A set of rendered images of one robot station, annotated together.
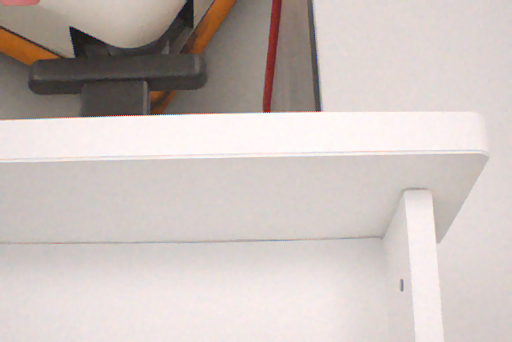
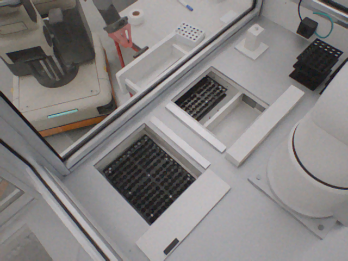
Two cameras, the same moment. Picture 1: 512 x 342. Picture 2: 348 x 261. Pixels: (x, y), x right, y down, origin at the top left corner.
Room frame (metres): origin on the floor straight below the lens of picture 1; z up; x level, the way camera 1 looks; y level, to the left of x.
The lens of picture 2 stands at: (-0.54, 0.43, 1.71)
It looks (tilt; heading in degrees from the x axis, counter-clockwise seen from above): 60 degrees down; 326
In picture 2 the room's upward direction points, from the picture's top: 4 degrees counter-clockwise
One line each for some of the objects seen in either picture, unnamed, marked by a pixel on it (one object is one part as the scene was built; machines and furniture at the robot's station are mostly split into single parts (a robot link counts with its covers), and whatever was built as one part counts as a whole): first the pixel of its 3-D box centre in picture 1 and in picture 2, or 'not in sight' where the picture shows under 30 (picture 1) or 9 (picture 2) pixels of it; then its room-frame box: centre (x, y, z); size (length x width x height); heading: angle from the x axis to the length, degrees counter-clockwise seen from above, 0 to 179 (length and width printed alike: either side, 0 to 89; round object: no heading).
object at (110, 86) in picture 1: (115, 100); not in sight; (0.19, 0.06, 0.91); 0.07 x 0.04 x 0.01; 97
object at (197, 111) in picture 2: not in sight; (186, 92); (-0.04, 0.03, 0.87); 0.22 x 0.18 x 0.06; 7
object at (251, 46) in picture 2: not in sight; (254, 37); (-0.08, -0.23, 1.00); 0.09 x 0.08 x 0.10; 7
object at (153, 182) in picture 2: not in sight; (149, 179); (-0.22, 0.32, 0.87); 0.22 x 0.18 x 0.06; 7
